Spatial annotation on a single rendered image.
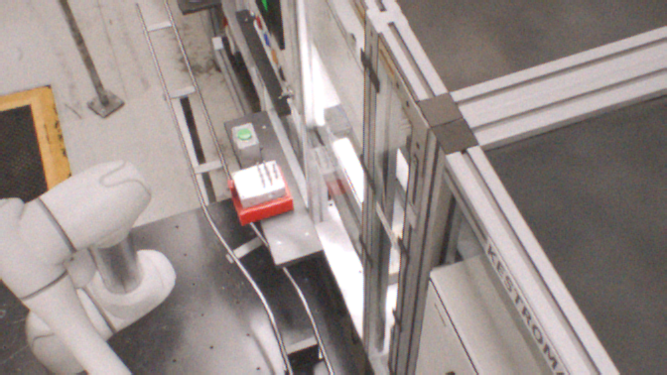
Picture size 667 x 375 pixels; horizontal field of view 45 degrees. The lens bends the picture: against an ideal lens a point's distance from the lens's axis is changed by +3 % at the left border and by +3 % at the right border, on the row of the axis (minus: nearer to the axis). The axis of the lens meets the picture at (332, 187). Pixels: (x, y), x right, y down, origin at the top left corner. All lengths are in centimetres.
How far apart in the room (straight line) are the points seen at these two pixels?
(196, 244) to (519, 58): 159
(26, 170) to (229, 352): 168
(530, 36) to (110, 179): 90
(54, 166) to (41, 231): 205
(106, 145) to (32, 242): 208
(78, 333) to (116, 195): 28
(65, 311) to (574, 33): 108
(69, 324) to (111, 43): 257
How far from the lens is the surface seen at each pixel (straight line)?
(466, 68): 107
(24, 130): 384
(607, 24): 116
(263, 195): 216
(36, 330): 217
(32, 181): 365
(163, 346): 235
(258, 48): 200
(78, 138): 375
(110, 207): 164
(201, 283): 242
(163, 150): 360
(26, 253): 164
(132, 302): 214
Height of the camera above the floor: 278
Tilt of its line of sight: 56 degrees down
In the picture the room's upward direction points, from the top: 3 degrees counter-clockwise
